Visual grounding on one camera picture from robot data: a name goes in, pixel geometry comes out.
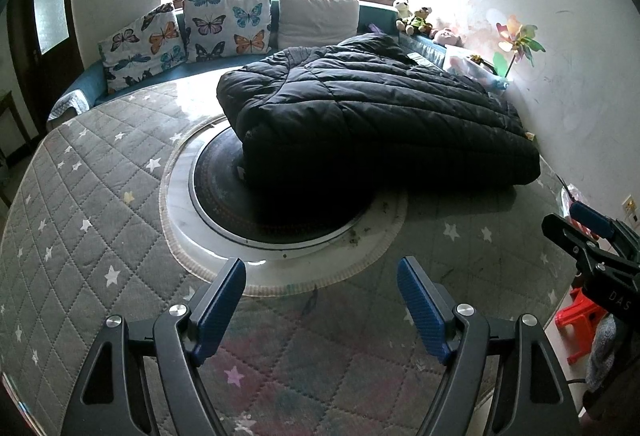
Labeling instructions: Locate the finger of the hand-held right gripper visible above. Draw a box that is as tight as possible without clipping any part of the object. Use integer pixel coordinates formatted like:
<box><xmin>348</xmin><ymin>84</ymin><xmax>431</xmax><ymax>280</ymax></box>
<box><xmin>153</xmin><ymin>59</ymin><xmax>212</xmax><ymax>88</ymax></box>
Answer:
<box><xmin>541</xmin><ymin>213</ymin><xmax>640</xmax><ymax>274</ymax></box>
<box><xmin>569</xmin><ymin>201</ymin><xmax>640</xmax><ymax>249</ymax></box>

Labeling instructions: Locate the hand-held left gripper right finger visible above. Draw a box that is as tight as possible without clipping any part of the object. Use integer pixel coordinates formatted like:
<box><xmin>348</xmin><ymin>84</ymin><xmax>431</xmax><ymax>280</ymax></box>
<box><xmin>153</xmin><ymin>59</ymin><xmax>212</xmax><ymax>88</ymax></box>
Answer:
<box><xmin>396</xmin><ymin>256</ymin><xmax>583</xmax><ymax>436</ymax></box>

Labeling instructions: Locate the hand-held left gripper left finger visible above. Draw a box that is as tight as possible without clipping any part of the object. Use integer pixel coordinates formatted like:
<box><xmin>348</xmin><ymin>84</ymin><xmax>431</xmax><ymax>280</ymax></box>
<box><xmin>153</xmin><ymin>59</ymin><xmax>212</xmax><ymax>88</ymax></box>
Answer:
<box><xmin>60</xmin><ymin>257</ymin><xmax>247</xmax><ymax>436</ymax></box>

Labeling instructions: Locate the black down jacket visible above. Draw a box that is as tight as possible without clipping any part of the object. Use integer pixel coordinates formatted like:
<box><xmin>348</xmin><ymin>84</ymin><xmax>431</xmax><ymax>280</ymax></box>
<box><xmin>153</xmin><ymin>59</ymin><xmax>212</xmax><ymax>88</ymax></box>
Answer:
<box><xmin>216</xmin><ymin>33</ymin><xmax>542</xmax><ymax>197</ymax></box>

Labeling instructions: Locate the person's right forearm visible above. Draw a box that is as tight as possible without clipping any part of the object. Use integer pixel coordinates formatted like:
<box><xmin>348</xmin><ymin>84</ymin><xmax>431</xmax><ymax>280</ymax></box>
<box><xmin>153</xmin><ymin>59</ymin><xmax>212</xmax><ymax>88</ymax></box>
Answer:
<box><xmin>582</xmin><ymin>313</ymin><xmax>640</xmax><ymax>436</ymax></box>

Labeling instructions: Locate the plush toy in green clothes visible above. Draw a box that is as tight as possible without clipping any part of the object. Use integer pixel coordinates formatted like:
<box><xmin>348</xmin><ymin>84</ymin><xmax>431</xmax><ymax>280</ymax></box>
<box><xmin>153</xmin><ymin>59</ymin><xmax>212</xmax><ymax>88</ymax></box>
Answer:
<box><xmin>400</xmin><ymin>7</ymin><xmax>435</xmax><ymax>36</ymax></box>

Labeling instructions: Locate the white plastic bag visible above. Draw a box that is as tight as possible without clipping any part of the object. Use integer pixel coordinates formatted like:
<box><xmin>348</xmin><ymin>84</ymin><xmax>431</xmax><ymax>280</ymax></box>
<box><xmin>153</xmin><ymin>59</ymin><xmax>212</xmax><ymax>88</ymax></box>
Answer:
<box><xmin>560</xmin><ymin>183</ymin><xmax>596</xmax><ymax>237</ymax></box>

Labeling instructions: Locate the red plastic stool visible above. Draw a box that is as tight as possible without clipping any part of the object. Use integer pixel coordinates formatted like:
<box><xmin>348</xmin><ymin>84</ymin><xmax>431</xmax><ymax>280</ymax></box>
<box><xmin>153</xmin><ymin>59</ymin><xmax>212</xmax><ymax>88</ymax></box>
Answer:
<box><xmin>554</xmin><ymin>288</ymin><xmax>608</xmax><ymax>364</ymax></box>

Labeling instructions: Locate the clear plastic bag of toys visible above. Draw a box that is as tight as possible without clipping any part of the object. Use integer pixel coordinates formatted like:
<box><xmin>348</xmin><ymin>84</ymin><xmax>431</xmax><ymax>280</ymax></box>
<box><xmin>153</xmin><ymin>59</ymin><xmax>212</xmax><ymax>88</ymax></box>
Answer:
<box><xmin>442</xmin><ymin>46</ymin><xmax>511</xmax><ymax>92</ymax></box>

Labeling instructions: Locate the colourful pinwheel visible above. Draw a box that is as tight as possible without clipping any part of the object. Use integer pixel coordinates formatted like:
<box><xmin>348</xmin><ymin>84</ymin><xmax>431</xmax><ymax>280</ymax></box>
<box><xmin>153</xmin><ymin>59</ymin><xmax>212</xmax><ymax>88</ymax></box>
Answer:
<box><xmin>492</xmin><ymin>16</ymin><xmax>547</xmax><ymax>79</ymax></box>

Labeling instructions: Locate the pink plush toy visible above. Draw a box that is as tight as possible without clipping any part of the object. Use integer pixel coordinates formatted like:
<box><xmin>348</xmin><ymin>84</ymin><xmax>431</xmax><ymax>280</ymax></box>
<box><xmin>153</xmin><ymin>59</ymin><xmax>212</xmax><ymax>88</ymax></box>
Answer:
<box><xmin>431</xmin><ymin>26</ymin><xmax>463</xmax><ymax>47</ymax></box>

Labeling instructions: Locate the blue curved sofa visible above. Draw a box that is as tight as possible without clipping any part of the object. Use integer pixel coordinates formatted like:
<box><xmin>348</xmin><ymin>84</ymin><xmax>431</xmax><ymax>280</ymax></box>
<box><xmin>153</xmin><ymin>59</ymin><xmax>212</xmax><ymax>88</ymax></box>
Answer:
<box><xmin>46</xmin><ymin>0</ymin><xmax>511</xmax><ymax>121</ymax></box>

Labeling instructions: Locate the butterfly print pillow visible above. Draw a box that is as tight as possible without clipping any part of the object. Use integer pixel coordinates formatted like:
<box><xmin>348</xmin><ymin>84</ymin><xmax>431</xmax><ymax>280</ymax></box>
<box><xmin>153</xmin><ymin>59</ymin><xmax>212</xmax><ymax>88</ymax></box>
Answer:
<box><xmin>181</xmin><ymin>0</ymin><xmax>273</xmax><ymax>63</ymax></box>
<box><xmin>97</xmin><ymin>2</ymin><xmax>187</xmax><ymax>94</ymax></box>

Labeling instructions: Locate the black and white plush toy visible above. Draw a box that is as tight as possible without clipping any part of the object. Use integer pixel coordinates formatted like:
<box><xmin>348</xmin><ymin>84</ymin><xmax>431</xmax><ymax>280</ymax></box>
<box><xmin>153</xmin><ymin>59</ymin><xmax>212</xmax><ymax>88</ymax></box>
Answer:
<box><xmin>392</xmin><ymin>0</ymin><xmax>413</xmax><ymax>29</ymax></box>

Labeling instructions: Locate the plain white pillow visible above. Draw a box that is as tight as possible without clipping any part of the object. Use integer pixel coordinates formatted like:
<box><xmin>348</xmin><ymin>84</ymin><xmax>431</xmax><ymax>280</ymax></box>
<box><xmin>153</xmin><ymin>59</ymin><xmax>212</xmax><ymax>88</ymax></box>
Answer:
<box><xmin>276</xmin><ymin>0</ymin><xmax>361</xmax><ymax>49</ymax></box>

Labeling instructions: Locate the dark wooden door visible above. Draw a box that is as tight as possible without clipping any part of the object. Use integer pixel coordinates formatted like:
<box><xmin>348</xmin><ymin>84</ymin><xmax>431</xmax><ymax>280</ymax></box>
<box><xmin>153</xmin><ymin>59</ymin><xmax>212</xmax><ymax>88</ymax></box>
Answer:
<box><xmin>5</xmin><ymin>0</ymin><xmax>85</xmax><ymax>89</ymax></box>

